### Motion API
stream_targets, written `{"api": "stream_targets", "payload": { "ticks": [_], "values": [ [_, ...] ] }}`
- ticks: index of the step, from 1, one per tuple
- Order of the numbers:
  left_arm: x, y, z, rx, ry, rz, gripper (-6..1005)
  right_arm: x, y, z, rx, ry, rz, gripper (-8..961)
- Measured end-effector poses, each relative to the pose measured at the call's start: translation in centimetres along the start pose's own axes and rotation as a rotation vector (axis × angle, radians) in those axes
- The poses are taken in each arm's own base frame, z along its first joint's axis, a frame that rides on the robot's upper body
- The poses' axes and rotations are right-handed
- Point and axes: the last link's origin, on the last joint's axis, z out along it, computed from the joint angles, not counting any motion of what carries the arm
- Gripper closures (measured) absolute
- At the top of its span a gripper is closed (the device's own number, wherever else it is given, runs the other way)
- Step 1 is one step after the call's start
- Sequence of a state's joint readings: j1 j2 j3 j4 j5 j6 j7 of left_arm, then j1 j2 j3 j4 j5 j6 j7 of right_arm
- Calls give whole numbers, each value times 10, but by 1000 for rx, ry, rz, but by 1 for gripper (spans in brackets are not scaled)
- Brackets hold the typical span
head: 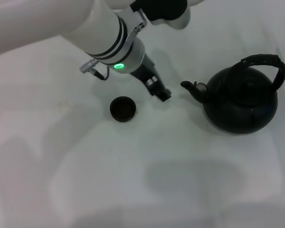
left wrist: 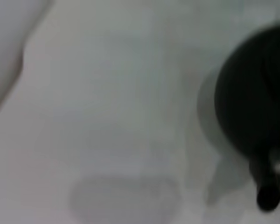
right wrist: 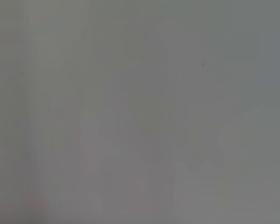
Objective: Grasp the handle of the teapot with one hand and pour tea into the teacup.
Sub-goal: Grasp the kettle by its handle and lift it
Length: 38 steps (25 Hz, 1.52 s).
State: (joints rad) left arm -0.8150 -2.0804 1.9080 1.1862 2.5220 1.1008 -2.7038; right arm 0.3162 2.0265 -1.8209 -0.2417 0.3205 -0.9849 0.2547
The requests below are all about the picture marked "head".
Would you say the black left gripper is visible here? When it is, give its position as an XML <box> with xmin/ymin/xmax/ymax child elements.
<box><xmin>130</xmin><ymin>53</ymin><xmax>173</xmax><ymax>103</ymax></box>

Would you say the small dark teacup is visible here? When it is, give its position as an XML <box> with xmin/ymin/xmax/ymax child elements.
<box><xmin>109</xmin><ymin>95</ymin><xmax>137</xmax><ymax>123</ymax></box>

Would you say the black teapot with handle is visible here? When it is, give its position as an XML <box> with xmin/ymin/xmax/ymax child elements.
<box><xmin>180</xmin><ymin>54</ymin><xmax>285</xmax><ymax>135</ymax></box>

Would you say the white tablecloth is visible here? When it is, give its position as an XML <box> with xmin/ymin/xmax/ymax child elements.
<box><xmin>0</xmin><ymin>4</ymin><xmax>285</xmax><ymax>228</ymax></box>

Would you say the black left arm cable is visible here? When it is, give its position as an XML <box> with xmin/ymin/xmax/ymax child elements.
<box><xmin>79</xmin><ymin>59</ymin><xmax>110</xmax><ymax>82</ymax></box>

